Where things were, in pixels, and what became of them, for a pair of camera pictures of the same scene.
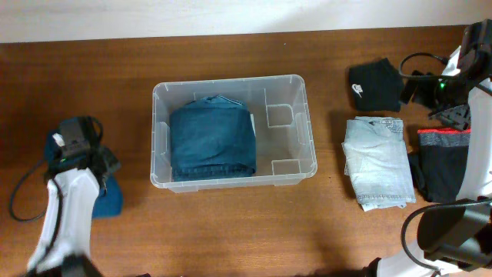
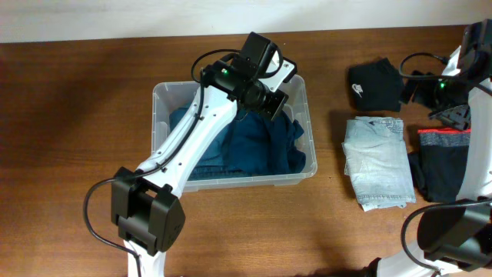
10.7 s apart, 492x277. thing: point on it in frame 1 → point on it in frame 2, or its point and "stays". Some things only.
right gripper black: (420, 93) stays
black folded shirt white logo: (376, 86) stays
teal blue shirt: (110, 202) → (257, 145)
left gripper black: (106, 165) → (275, 104)
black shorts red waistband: (438, 164) stays
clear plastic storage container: (231, 133) stays
